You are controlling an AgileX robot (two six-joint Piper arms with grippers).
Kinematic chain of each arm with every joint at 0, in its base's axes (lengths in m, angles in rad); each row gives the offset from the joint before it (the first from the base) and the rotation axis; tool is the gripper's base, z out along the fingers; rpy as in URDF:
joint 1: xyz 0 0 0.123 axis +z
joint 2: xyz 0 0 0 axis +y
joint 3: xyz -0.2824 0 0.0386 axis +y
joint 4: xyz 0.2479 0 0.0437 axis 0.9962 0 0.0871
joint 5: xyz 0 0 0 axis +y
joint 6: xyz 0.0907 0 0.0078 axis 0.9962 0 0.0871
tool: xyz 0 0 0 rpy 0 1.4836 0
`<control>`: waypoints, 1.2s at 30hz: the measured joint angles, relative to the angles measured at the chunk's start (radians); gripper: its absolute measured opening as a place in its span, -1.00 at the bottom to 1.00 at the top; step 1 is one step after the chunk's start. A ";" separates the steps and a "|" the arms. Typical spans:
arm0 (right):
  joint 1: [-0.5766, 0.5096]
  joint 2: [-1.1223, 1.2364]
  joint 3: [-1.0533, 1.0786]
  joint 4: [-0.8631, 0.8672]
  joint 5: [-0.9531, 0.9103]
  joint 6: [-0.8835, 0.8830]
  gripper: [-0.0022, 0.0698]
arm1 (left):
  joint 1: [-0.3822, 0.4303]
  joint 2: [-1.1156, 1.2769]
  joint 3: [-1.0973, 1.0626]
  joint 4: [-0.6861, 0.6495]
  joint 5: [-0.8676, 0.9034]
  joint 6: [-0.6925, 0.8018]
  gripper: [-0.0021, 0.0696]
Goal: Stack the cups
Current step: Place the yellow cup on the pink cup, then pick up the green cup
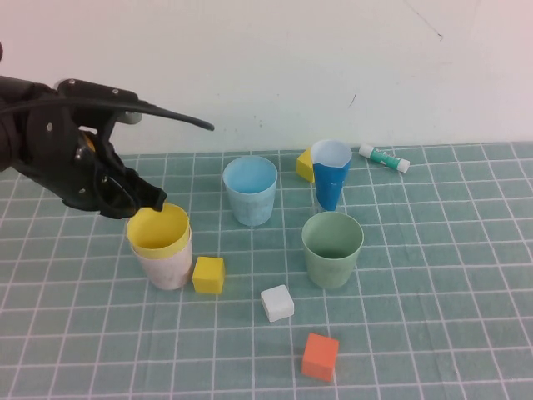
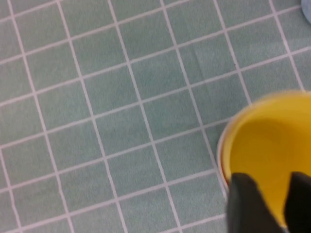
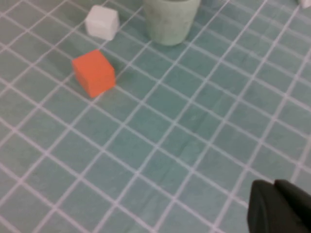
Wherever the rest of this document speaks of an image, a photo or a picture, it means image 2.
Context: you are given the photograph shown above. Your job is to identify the green checked tablecloth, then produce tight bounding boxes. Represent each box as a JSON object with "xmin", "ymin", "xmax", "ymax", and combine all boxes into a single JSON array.
[{"xmin": 0, "ymin": 0, "xmax": 311, "ymax": 233}]

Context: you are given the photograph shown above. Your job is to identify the light blue cup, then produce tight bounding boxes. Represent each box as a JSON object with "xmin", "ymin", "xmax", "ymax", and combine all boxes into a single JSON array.
[{"xmin": 300, "ymin": 0, "xmax": 311, "ymax": 24}]

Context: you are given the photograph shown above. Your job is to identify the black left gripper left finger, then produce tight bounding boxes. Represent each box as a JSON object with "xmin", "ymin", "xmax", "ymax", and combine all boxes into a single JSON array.
[{"xmin": 226, "ymin": 172, "xmax": 285, "ymax": 233}]

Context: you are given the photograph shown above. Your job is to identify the yellow cup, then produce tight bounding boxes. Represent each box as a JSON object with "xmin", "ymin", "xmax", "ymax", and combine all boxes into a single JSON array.
[{"xmin": 218, "ymin": 91, "xmax": 311, "ymax": 229}]

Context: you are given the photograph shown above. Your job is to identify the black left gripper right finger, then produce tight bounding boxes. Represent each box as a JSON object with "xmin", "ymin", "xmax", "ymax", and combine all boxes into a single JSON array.
[{"xmin": 283, "ymin": 171, "xmax": 311, "ymax": 233}]

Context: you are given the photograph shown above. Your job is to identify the white speckled plastic cup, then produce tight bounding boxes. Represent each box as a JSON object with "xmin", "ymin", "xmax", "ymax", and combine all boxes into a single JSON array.
[{"xmin": 215, "ymin": 97, "xmax": 243, "ymax": 202}]

